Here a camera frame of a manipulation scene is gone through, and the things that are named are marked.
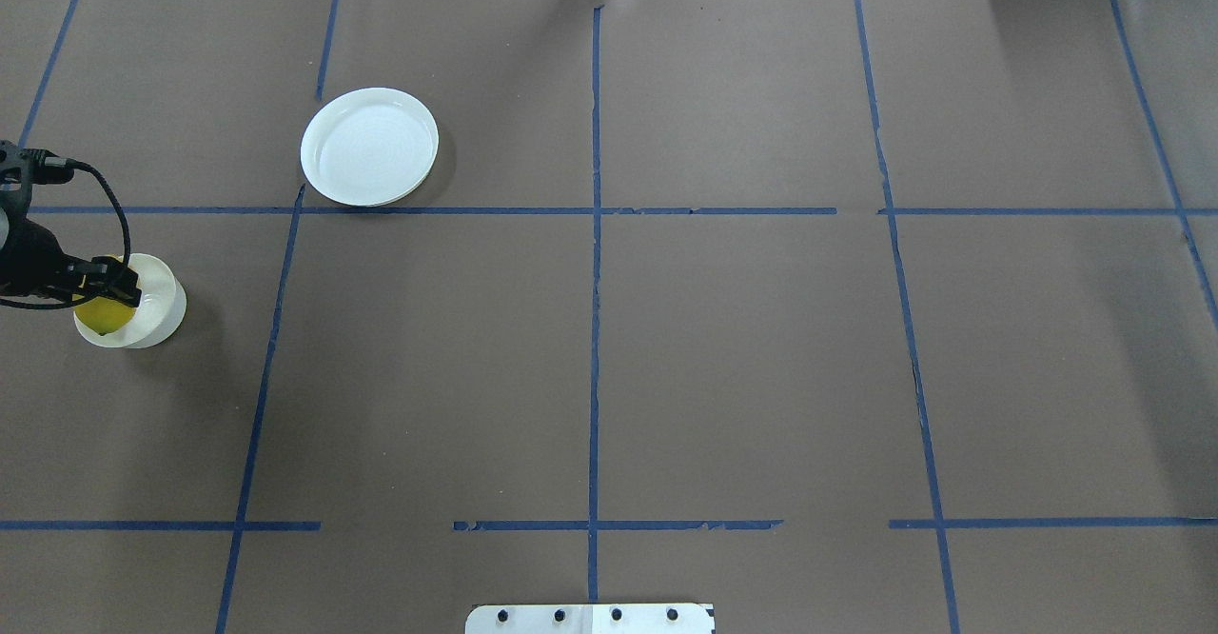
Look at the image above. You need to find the yellow lemon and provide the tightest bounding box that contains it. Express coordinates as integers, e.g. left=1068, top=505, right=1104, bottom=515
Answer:
left=73, top=294, right=138, bottom=335

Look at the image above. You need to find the white bowl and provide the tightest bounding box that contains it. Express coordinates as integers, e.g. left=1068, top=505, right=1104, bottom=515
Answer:
left=73, top=253, right=188, bottom=349

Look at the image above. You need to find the white plate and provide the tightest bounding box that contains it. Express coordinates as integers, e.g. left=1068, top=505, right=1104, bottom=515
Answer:
left=298, top=88, right=441, bottom=208

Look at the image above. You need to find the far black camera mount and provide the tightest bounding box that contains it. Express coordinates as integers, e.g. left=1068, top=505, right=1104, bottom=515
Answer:
left=1, top=140, right=74, bottom=218

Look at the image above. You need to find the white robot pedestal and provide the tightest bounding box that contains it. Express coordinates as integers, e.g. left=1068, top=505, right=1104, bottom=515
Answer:
left=464, top=604, right=717, bottom=633

